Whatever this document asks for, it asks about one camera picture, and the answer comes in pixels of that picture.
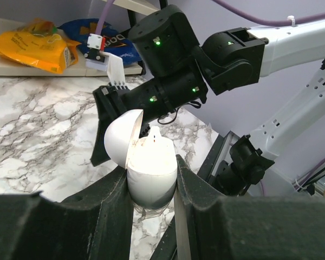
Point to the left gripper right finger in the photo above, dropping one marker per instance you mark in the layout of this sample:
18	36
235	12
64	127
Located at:
209	225

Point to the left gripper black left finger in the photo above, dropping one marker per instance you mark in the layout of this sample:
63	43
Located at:
95	223

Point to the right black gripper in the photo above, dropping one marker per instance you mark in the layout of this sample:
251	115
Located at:
156	97

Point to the single white earbud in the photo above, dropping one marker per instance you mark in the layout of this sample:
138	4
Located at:
154	133

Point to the white earbud charging case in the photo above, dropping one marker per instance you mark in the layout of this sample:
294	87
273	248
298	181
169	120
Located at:
151	166

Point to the orange snack bag lower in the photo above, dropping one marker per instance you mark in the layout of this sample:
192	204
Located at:
38	44

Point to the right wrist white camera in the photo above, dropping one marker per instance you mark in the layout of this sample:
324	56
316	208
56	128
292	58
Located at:
97	58

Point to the black frame shelf rack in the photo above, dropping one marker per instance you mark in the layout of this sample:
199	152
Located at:
76	20

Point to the aluminium frame post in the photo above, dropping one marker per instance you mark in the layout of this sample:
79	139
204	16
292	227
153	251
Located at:
314	174

